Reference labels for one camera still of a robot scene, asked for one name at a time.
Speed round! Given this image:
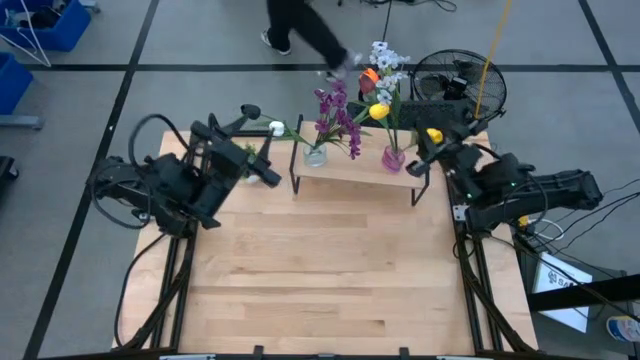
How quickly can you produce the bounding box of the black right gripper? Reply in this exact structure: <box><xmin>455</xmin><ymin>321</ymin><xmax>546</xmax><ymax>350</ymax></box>
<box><xmin>405</xmin><ymin>118</ymin><xmax>490</xmax><ymax>201</ymax></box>

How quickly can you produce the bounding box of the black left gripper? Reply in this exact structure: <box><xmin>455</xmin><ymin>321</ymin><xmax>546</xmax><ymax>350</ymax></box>
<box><xmin>189</xmin><ymin>110</ymin><xmax>282</xmax><ymax>201</ymax></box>

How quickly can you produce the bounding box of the dark red tulip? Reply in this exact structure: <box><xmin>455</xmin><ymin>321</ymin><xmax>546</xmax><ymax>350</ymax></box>
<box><xmin>240</xmin><ymin>103</ymin><xmax>316</xmax><ymax>151</ymax></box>

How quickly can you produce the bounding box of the clear ribbed glass vase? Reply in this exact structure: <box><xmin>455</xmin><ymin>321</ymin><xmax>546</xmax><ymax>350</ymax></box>
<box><xmin>302</xmin><ymin>143</ymin><xmax>329</xmax><ymax>169</ymax></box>

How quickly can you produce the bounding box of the orange red tulip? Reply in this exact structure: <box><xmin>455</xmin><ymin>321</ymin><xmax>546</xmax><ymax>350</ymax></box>
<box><xmin>357</xmin><ymin>68</ymin><xmax>399</xmax><ymax>151</ymax></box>

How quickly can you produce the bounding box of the purple orchid flower spray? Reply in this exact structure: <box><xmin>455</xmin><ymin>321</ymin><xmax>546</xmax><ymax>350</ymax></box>
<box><xmin>312</xmin><ymin>79</ymin><xmax>374</xmax><ymax>161</ymax></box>

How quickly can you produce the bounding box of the white blossom flower spray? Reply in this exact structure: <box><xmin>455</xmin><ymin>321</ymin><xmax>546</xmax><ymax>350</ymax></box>
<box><xmin>368</xmin><ymin>40</ymin><xmax>412</xmax><ymax>151</ymax></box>

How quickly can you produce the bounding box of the wooden shelf with black legs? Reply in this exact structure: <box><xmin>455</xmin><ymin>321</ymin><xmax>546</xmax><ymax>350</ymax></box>
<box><xmin>289</xmin><ymin>114</ymin><xmax>431</xmax><ymax>207</ymax></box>

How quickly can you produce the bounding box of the green plant in white pot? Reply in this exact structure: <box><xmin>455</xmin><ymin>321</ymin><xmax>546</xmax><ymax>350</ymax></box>
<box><xmin>241</xmin><ymin>142</ymin><xmax>262</xmax><ymax>185</ymax></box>

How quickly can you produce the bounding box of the black perforated box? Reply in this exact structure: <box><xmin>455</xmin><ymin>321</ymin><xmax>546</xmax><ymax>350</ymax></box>
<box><xmin>346</xmin><ymin>99</ymin><xmax>476</xmax><ymax>132</ymax></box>

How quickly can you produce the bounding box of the purple ribbed glass vase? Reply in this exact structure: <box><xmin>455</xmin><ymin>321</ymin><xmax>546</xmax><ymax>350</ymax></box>
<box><xmin>381</xmin><ymin>145</ymin><xmax>406</xmax><ymax>175</ymax></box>

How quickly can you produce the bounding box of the black floor fan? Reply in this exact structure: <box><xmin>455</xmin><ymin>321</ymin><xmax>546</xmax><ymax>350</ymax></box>
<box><xmin>408</xmin><ymin>48</ymin><xmax>508</xmax><ymax>127</ymax></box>

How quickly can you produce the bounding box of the person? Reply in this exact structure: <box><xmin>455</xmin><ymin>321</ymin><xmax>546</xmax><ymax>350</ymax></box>
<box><xmin>259</xmin><ymin>0</ymin><xmax>365</xmax><ymax>82</ymax></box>

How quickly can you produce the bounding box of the white printed box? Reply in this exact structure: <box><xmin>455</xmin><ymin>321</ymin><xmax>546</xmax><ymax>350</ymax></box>
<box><xmin>532</xmin><ymin>252</ymin><xmax>594</xmax><ymax>334</ymax></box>

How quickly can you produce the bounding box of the blue plastic bin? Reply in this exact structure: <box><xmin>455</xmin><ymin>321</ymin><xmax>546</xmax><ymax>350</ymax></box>
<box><xmin>0</xmin><ymin>0</ymin><xmax>93</xmax><ymax>53</ymax></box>
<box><xmin>0</xmin><ymin>52</ymin><xmax>35</xmax><ymax>116</ymax></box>

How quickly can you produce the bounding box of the black metal beam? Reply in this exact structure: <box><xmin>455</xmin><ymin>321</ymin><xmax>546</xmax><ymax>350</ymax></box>
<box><xmin>527</xmin><ymin>272</ymin><xmax>640</xmax><ymax>312</ymax></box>

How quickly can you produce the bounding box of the black stand foot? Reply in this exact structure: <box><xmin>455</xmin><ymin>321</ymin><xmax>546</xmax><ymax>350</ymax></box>
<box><xmin>0</xmin><ymin>155</ymin><xmax>20</xmax><ymax>181</ymax></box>

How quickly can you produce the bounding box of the white blue canister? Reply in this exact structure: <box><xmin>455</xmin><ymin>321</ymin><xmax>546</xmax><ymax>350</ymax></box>
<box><xmin>606</xmin><ymin>314</ymin><xmax>640</xmax><ymax>344</ymax></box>

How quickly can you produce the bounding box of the black metal rig frame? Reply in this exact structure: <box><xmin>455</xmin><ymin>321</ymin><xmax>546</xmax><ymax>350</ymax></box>
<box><xmin>112</xmin><ymin>127</ymin><xmax>541</xmax><ymax>360</ymax></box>

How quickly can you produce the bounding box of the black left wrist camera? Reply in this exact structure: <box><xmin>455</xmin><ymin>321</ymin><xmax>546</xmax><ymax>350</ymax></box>
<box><xmin>209</xmin><ymin>140</ymin><xmax>250</xmax><ymax>176</ymax></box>

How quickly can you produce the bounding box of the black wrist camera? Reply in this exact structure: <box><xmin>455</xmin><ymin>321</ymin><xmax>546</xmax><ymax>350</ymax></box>
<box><xmin>449</xmin><ymin>144</ymin><xmax>484</xmax><ymax>176</ymax></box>
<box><xmin>209</xmin><ymin>140</ymin><xmax>250</xmax><ymax>176</ymax></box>

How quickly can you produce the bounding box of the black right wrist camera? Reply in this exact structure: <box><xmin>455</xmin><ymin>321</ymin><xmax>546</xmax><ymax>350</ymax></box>
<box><xmin>449</xmin><ymin>144</ymin><xmax>484</xmax><ymax>176</ymax></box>

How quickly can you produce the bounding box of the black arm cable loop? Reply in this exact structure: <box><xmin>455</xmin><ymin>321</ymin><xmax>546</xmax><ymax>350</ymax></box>
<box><xmin>128</xmin><ymin>113</ymin><xmax>189</xmax><ymax>166</ymax></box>

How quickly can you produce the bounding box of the yellow hanging cord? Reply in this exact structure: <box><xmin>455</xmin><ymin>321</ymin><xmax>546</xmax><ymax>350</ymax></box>
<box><xmin>472</xmin><ymin>0</ymin><xmax>514</xmax><ymax>124</ymax></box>

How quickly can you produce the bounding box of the grey base plate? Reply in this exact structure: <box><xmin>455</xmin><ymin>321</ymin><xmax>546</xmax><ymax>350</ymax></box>
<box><xmin>0</xmin><ymin>114</ymin><xmax>44</xmax><ymax>131</ymax></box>

